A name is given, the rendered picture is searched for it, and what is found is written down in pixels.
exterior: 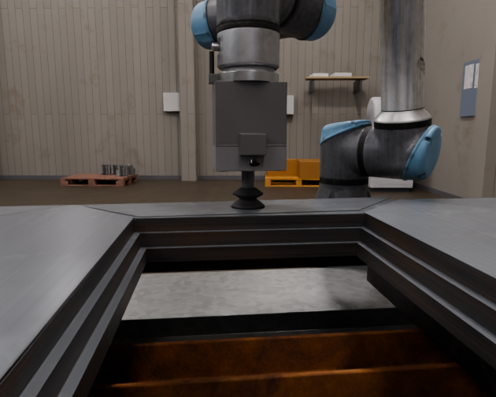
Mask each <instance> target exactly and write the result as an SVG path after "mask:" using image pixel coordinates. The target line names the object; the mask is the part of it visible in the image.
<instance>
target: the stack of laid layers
mask: <svg viewBox="0 0 496 397"><path fill-rule="evenodd" d="M394 201H396V200H384V201H382V202H378V203H376V204H374V205H372V206H369V207H367V208H364V209H362V210H358V211H332V212H307V213H256V214H230V215H204V216H178V217H134V219H133V220H132V221H131V223H130V224H129V225H128V226H127V227H126V229H125V230H124V231H123V232H122V233H121V235H120V236H119V237H118V238H117V240H116V241H115V242H114V243H113V245H112V246H111V247H110V248H109V249H108V250H107V251H106V253H105V254H104V255H103V257H102V258H101V259H100V260H99V262H98V263H97V264H96V266H95V267H94V268H93V269H92V270H91V271H90V272H89V274H88V275H87V276H86V277H85V279H84V280H83V281H82V283H81V284H80V285H79V286H78V288H77V289H76V290H75V291H74V292H73V293H72V294H71V296H70V297H69V298H68V300H67V301H66V302H65V303H64V305H63V306H62V307H61V308H60V309H59V311H58V312H57V313H56V314H55V315H54V317H53V318H52V319H51V320H50V322H49V323H48V324H47V325H46V327H45V328H44V329H43V330H42V331H41V332H40V333H39V335H38V336H37V337H36V338H35V340H34V341H33V342H32V343H31V345H30V346H29V347H28V349H27V350H26V351H25V352H24V353H23V354H22V355H21V357H20V358H19V359H18V360H17V362H16V363H15V364H14V366H13V367H12V368H11V369H10V371H9V372H8V373H7V374H6V375H5V376H4V377H3V379H2V380H1V381H0V397H87V396H88V394H89V391H90V389H91V387H92V384H93V383H94V380H95V377H96V376H97V374H98V371H99V369H100V367H101V365H102V362H103V360H104V358H105V355H106V353H107V351H108V349H109V346H110V344H111V342H112V340H113V337H114V335H115V333H116V331H117V328H118V326H119V324H120V321H121V319H122V317H123V316H124V312H125V310H126V309H127V306H128V304H129V302H130V299H131V297H132V295H133V292H134V290H135V288H136V285H137V283H138V282H139V278H140V277H141V275H142V273H143V270H144V268H145V266H146V263H147V262H192V261H218V260H243V259H267V258H315V257H340V256H357V257H359V258H360V259H361V260H362V261H363V262H364V263H365V264H367V265H368V266H369V267H370V268H372V269H373V270H374V271H376V272H377V273H378V274H379V275H380V276H381V277H382V278H384V279H385V280H386V281H387V282H389V283H390V284H391V285H393V286H394V287H395V288H397V289H398V290H399V291H400V292H401V293H402V294H403V295H405V296H406V297H407V298H408V299H410V300H411V301H412V302H414V303H415V304H416V305H417V306H418V307H420V308H421V309H422V310H423V311H424V312H425V313H426V314H428V315H429V316H430V317H432V318H433V319H434V320H435V321H437V322H438V323H439V324H440V325H441V326H442V327H443V328H445V329H446V330H447V331H449V332H450V333H451V334H453V335H454V336H455V337H456V338H458V339H459V340H460V341H461V342H462V343H463V344H464V345H466V346H467V347H468V348H470V349H471V350H472V351H473V352H475V353H476V354H477V355H479V356H480V357H481V358H482V359H483V360H484V361H485V362H487V363H488V364H489V365H490V366H492V367H493V368H494V369H496V280H495V279H493V278H491V277H489V276H487V275H485V274H483V273H481V272H479V271H477V270H475V269H473V268H471V267H469V266H467V265H466V264H464V263H462V262H459V261H458V260H456V259H454V258H451V257H450V256H448V255H446V254H444V253H442V252H440V251H438V250H436V249H434V248H432V247H429V246H428V245H426V244H424V243H422V242H420V241H419V240H417V239H414V238H413V237H411V236H408V235H406V234H405V233H403V232H400V231H398V230H397V229H395V228H392V227H391V226H389V225H387V224H384V223H383V222H381V221H378V220H376V219H375V218H373V217H371V216H369V215H367V214H366V213H364V212H366V211H369V210H372V209H375V208H377V207H379V206H383V205H386V204H387V203H390V202H394ZM121 215H125V214H121ZM125 216H129V215H125ZM129 217H133V216H129Z"/></svg>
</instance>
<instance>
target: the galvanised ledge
mask: <svg viewBox="0 0 496 397"><path fill-rule="evenodd" d="M367 269H368V266H358V267H336V268H313V269H269V270H246V271H223V272H200V273H156V274H142V275H141V277H140V278H139V282H138V283H137V285H136V288H135V290H134V292H133V295H132V297H131V299H130V302H129V304H128V306H127V309H126V310H125V312H124V316H123V317H122V319H121V321H120V324H119V326H118V328H117V331H116V333H115V335H114V337H113V339H135V338H151V337H167V336H197V335H213V334H228V333H244V332H275V331H290V330H306V329H322V328H352V327H368V326H384V325H414V323H412V322H411V320H410V319H408V318H407V316H405V315H404V314H403V313H402V312H401V311H400V310H399V309H398V308H397V307H396V306H394V305H393V304H392V303H391V302H390V301H389V300H388V299H387V298H385V297H384V296H383V295H382V294H381V293H380V292H379V291H378V290H377V289H375V288H374V287H373V286H372V285H371V284H370V283H369V282H368V281H367Z"/></svg>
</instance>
